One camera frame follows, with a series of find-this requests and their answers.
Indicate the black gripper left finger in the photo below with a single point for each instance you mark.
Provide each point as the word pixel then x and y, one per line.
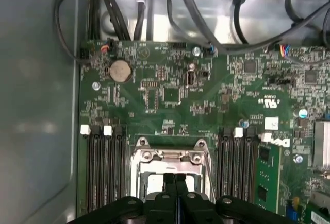
pixel 165 208

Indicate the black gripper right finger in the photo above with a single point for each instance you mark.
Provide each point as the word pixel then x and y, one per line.
pixel 190 208

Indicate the CPU with silver top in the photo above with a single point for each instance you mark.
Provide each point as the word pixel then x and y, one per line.
pixel 154 186

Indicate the thin metal locking lever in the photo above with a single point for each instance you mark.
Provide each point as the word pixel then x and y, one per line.
pixel 210 177

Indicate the metal CPU socket cover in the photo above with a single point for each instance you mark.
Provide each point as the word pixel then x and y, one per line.
pixel 147 166

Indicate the CPU socket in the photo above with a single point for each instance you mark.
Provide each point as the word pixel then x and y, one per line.
pixel 134 172

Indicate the blue expansion slot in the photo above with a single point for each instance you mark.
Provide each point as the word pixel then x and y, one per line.
pixel 295 209

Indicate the green RAM stick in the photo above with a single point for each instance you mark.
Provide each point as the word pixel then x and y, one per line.
pixel 268 177

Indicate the green motherboard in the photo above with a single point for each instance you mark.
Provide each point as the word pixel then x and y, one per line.
pixel 206 100

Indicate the black square chip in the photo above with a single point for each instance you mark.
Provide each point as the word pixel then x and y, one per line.
pixel 172 95

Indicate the silver motherboard screw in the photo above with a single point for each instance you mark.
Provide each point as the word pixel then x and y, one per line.
pixel 302 112
pixel 96 85
pixel 196 51
pixel 297 159

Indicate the internal USB port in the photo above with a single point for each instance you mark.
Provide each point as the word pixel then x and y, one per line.
pixel 191 78

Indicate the silver coin battery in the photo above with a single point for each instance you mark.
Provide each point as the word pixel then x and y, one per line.
pixel 119 70

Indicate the silver chipset heatsink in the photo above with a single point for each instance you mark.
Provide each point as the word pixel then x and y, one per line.
pixel 322 144

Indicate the black and grey PC case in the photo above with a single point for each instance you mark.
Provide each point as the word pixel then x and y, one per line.
pixel 38 79

